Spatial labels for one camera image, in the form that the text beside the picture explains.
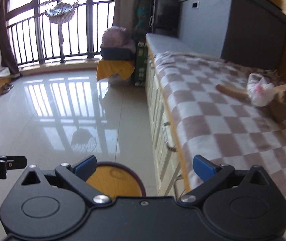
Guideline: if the yellow round trash bin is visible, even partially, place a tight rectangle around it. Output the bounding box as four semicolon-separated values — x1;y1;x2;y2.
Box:
86;162;146;200

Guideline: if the cream drawer cabinet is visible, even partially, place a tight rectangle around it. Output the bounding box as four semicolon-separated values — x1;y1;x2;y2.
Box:
145;33;186;200

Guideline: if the checkered beige blanket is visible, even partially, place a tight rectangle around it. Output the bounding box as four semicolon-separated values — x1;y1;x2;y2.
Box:
153;51;286;241

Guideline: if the pair of shoes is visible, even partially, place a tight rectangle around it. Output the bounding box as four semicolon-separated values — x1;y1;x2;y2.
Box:
0;83;14;96

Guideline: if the crumpled white tissue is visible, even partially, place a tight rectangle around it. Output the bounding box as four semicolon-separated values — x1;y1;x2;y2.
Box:
246;73;276;107

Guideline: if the torn brown cardboard piece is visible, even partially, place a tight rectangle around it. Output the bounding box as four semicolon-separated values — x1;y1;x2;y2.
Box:
216;84;286;124

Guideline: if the yellow cloth covered stool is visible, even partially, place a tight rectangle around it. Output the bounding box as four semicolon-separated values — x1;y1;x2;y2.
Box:
96;59;135;86

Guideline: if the dark blue tray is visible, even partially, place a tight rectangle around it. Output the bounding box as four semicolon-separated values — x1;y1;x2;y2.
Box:
100;47;135;60

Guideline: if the green carton box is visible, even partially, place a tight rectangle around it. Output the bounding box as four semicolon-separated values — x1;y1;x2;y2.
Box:
134;42;148;87

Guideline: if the balcony metal railing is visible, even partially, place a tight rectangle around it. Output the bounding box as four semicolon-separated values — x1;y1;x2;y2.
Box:
7;1;115;67

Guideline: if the pink stuffed bundle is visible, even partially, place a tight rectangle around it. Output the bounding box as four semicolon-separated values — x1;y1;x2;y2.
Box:
100;26;136;53

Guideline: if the dark grey storage box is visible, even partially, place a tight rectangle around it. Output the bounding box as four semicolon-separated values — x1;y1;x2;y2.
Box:
178;0;286;70

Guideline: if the hanging net basket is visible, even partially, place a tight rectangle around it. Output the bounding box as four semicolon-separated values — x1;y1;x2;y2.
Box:
40;0;80;47

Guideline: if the black drawer tower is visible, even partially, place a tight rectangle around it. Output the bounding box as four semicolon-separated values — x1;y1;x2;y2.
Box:
151;0;180;37

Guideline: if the grey brown curtain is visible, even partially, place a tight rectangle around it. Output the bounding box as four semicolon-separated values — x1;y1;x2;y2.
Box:
113;0;137;32

